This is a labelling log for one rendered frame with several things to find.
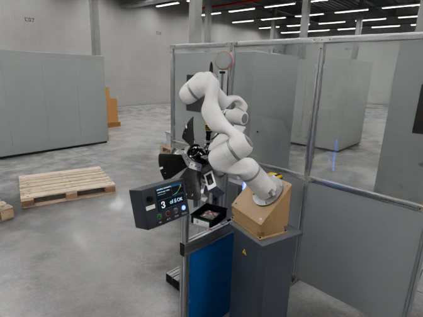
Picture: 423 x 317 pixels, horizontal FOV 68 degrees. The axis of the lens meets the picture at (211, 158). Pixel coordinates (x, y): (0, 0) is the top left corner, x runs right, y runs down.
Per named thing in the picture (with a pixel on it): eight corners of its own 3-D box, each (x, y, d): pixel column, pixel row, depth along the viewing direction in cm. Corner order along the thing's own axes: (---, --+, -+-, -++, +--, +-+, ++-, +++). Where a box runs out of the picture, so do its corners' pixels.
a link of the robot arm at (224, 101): (216, 75, 193) (242, 105, 213) (203, 96, 189) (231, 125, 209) (226, 75, 187) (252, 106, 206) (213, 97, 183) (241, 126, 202)
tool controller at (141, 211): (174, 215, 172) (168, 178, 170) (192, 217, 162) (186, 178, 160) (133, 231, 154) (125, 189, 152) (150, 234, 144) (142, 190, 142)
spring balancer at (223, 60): (214, 70, 286) (213, 69, 279) (215, 51, 281) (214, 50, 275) (232, 70, 283) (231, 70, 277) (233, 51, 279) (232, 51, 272)
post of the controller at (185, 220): (185, 239, 179) (185, 207, 173) (188, 242, 177) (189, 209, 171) (180, 241, 177) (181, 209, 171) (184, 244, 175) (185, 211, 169)
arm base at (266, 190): (289, 184, 169) (272, 164, 159) (267, 211, 167) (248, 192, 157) (268, 173, 185) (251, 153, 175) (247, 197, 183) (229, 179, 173)
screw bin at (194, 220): (206, 211, 227) (206, 202, 225) (226, 217, 219) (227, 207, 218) (189, 223, 209) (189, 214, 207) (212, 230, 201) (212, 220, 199)
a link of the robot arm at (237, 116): (229, 105, 206) (223, 117, 204) (245, 107, 198) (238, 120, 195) (235, 113, 212) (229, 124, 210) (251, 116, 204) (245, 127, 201)
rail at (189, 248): (269, 209, 242) (270, 199, 239) (274, 211, 239) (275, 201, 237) (179, 254, 179) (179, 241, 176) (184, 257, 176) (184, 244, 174)
